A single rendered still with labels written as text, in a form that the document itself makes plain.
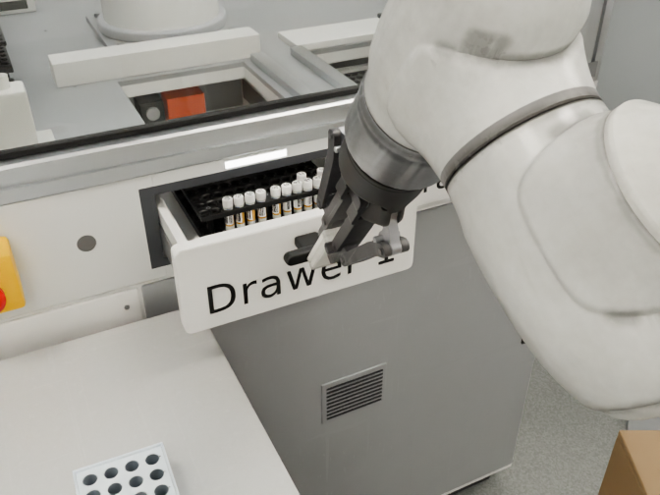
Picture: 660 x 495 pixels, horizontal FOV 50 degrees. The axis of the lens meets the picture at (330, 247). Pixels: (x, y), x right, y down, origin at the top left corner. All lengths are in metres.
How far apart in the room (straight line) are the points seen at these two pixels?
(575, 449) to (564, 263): 1.49
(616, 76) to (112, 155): 2.29
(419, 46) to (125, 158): 0.49
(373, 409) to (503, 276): 0.89
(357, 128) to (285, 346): 0.61
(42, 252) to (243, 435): 0.31
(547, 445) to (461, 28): 1.51
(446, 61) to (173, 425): 0.52
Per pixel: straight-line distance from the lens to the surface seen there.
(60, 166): 0.82
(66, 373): 0.88
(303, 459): 1.27
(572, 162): 0.37
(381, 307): 1.12
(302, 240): 0.77
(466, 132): 0.40
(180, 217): 0.97
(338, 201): 0.65
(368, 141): 0.50
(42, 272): 0.89
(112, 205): 0.86
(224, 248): 0.75
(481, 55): 0.40
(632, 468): 0.64
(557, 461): 1.80
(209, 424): 0.78
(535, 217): 0.37
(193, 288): 0.77
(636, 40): 2.79
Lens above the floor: 1.33
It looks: 34 degrees down
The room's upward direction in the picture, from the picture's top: straight up
